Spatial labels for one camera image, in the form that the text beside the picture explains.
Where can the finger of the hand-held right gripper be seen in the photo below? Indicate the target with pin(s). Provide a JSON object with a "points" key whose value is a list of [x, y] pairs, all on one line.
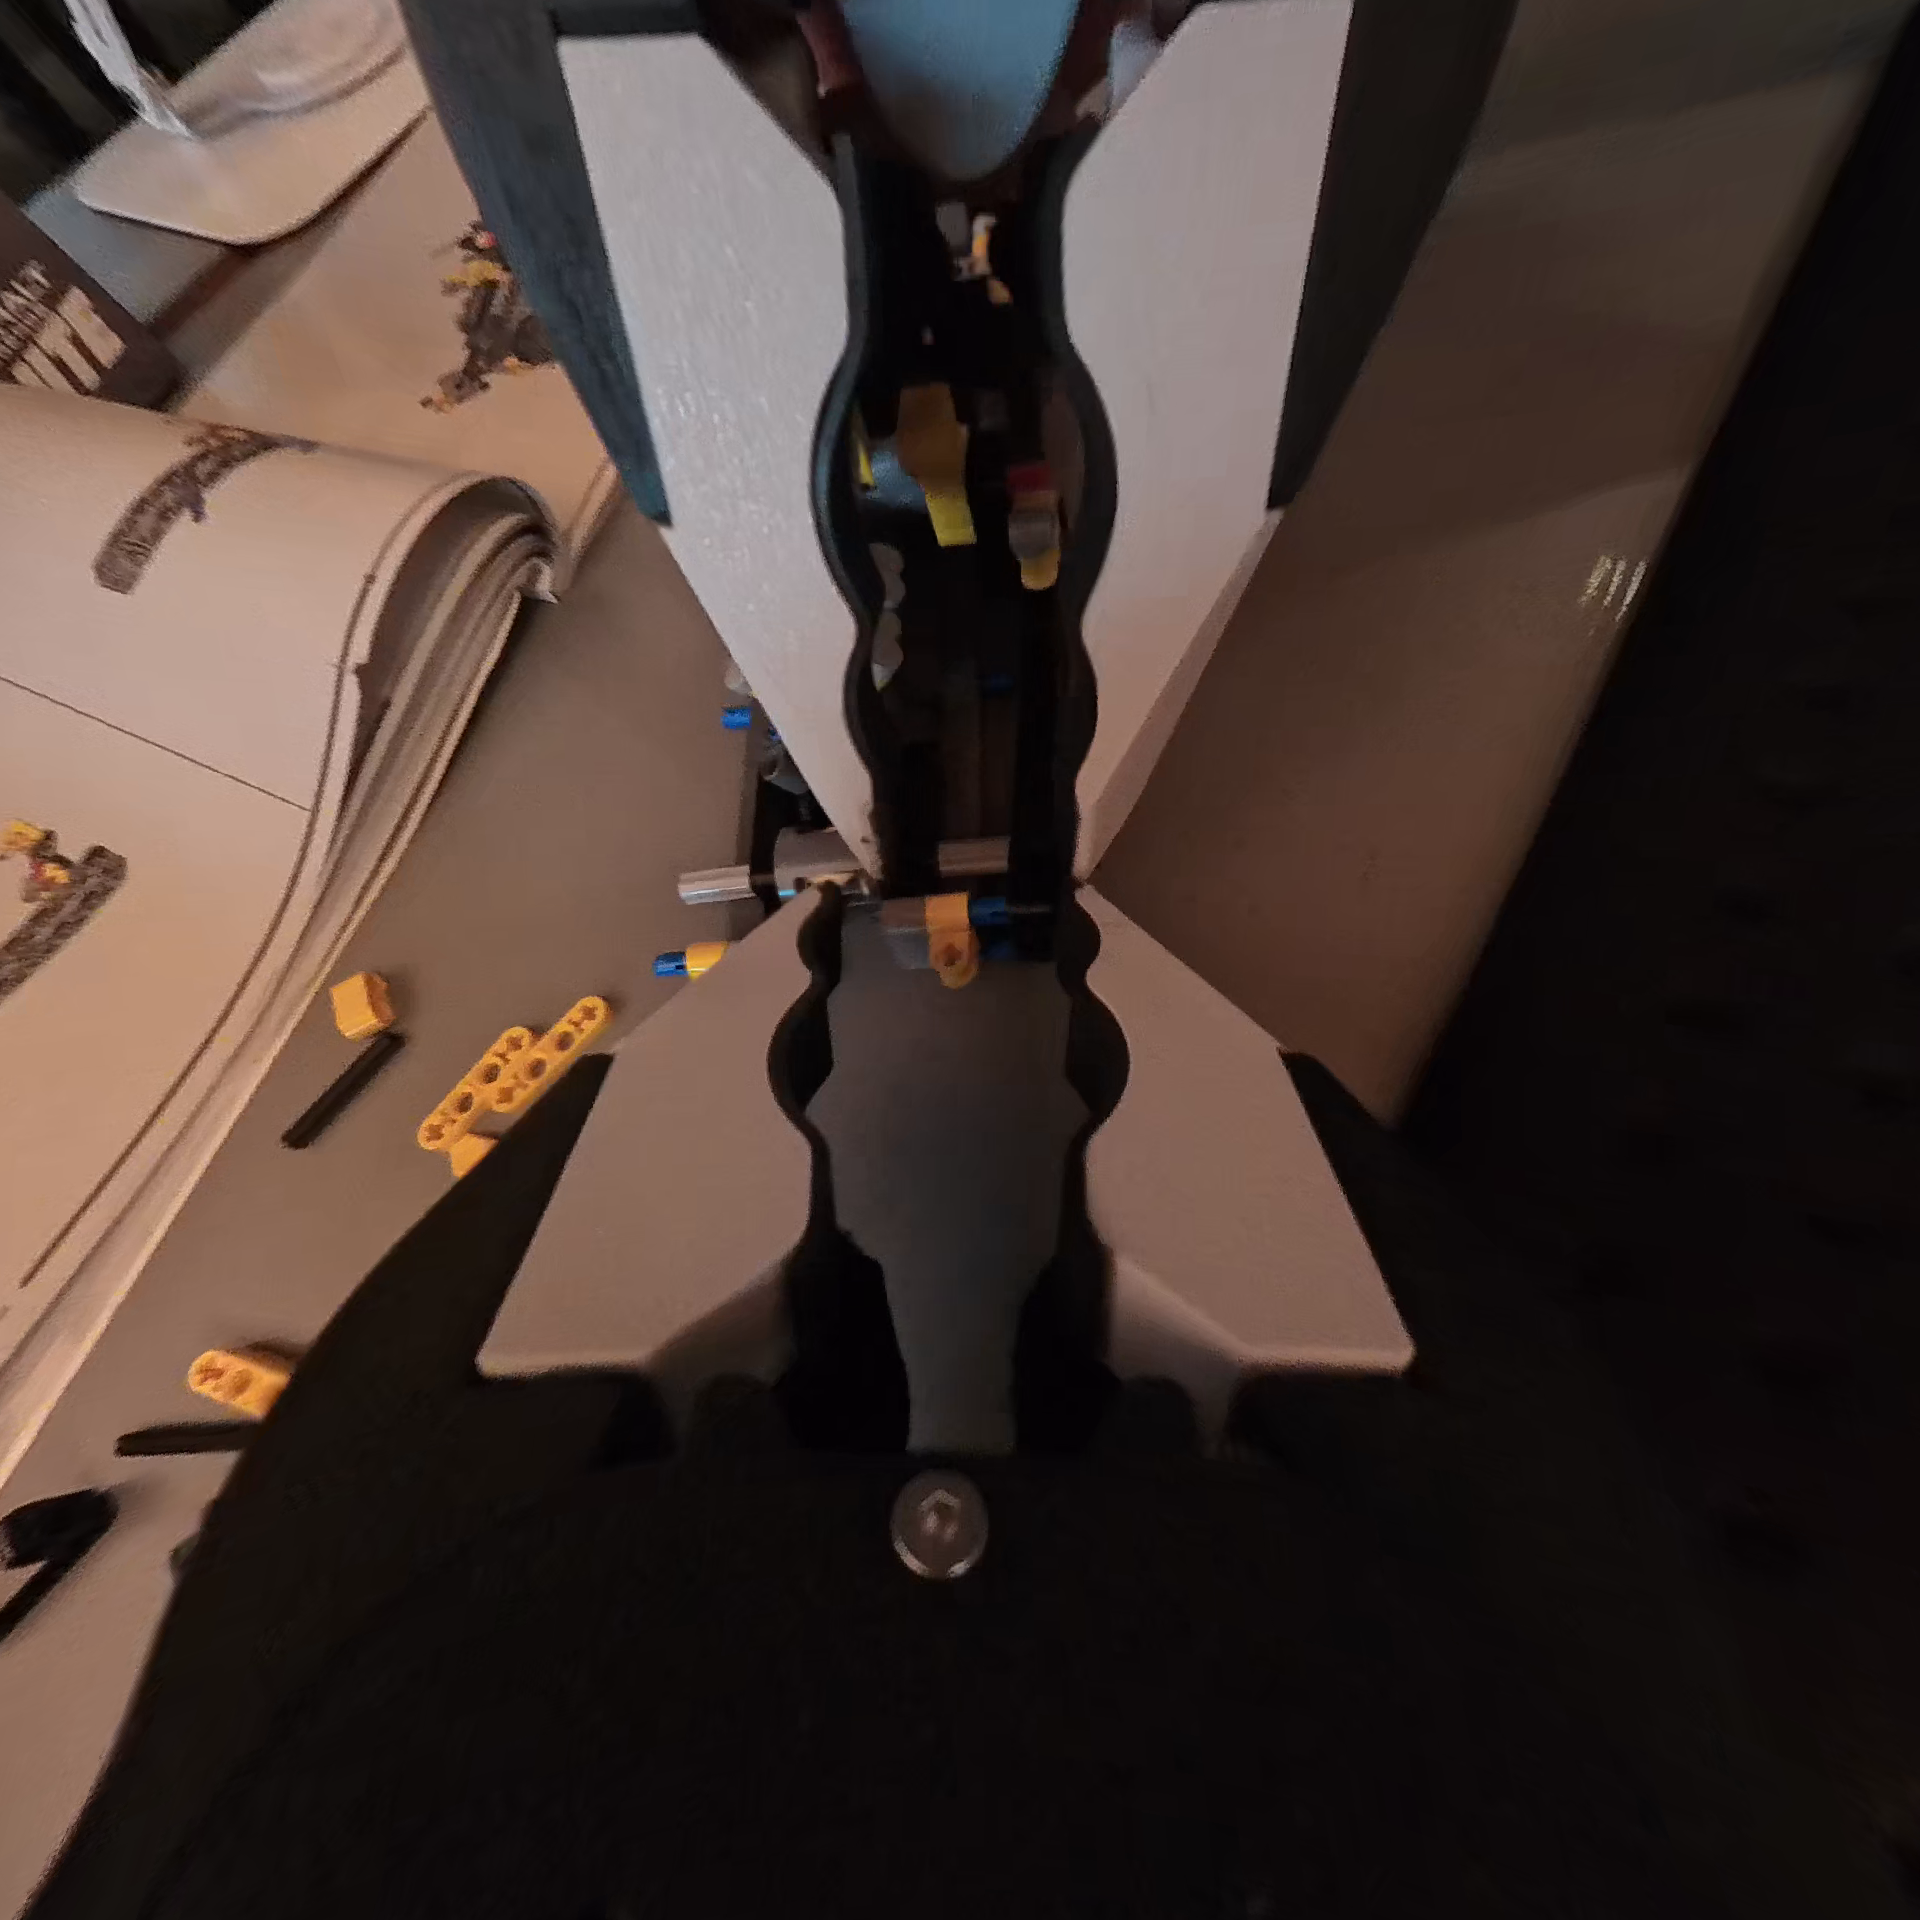
{"points": [[1200, 376], [706, 376]]}

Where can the black perforated mat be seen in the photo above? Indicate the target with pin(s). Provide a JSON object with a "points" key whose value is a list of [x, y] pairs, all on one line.
{"points": [[1651, 1049]]}

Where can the grey black lego technic assembly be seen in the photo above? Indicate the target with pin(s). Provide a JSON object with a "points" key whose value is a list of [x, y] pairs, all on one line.
{"points": [[944, 434]]}

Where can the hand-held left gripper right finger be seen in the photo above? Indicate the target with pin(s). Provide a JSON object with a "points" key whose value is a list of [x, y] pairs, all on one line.
{"points": [[1244, 1201]]}

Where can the short black lego axle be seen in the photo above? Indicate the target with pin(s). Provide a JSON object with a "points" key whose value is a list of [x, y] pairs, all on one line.
{"points": [[346, 1088]]}

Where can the small yellow lego connector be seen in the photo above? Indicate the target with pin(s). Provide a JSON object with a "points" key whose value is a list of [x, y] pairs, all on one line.
{"points": [[359, 1004]]}

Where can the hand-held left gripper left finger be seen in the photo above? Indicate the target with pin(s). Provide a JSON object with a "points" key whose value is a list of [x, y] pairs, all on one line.
{"points": [[646, 1201]]}

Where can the pile of yellow lego pieces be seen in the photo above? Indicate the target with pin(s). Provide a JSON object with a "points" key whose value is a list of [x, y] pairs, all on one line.
{"points": [[242, 1381]]}

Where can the wooden document stand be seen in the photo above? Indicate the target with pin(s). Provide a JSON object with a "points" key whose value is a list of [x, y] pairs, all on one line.
{"points": [[224, 164]]}

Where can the open lego instruction booklet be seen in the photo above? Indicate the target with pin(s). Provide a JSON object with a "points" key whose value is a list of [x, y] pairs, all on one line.
{"points": [[181, 721]]}

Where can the lego set box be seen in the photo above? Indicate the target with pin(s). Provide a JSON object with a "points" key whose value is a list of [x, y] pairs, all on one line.
{"points": [[61, 322]]}

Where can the black lego connector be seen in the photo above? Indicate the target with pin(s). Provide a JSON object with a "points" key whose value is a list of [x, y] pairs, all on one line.
{"points": [[54, 1522]]}

